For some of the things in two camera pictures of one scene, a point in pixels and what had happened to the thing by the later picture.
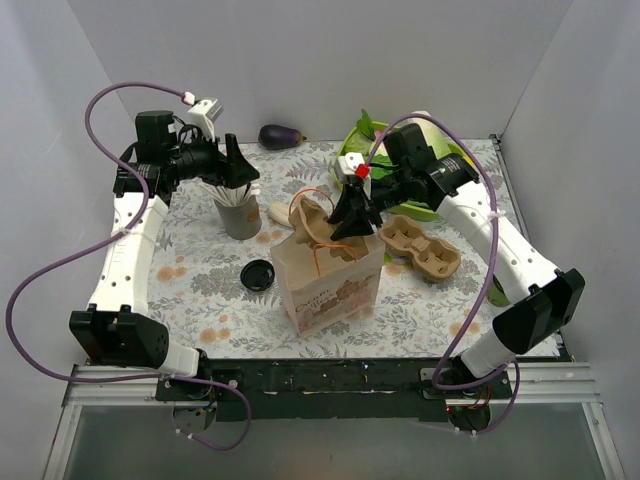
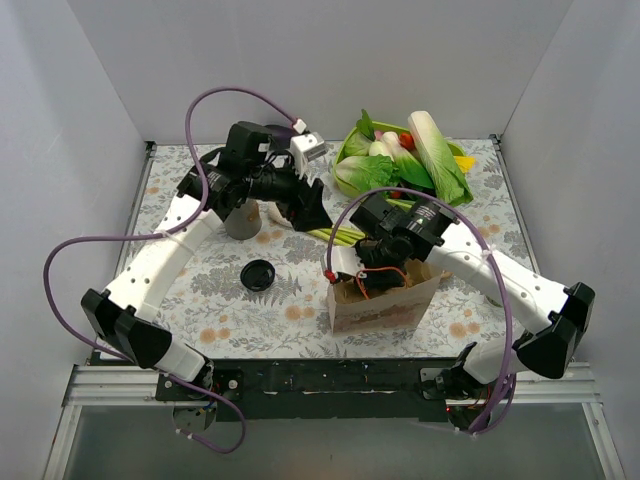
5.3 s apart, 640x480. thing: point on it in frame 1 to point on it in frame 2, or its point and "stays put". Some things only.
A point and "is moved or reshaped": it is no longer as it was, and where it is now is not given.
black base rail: [289, 390] stays put
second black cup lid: [257, 274] stays put
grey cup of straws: [239, 209] stays put
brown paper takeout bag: [321, 286] to [398, 309]
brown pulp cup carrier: [311, 226] is moved or reshaped
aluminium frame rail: [120, 393] stays put
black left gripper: [226, 160] to [300, 198]
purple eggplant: [275, 137] stays put
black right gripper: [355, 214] to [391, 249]
